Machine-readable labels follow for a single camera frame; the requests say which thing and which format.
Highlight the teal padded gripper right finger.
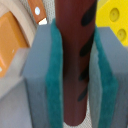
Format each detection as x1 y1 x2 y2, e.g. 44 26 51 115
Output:
89 27 128 128

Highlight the teal padded gripper left finger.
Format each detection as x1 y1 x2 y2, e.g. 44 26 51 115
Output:
22 21 63 128

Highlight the yellow toy cheese wedge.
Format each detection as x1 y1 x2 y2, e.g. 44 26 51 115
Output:
96 0 128 47

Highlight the brown toy sausage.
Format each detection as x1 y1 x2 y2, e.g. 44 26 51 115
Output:
55 0 97 126

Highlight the beige toy plate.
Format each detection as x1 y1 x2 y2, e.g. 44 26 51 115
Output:
0 0 36 99

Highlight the orange toy bread loaf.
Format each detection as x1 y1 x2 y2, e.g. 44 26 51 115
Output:
0 12 28 77

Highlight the toy fork orange handle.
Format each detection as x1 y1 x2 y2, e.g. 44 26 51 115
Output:
27 0 47 25

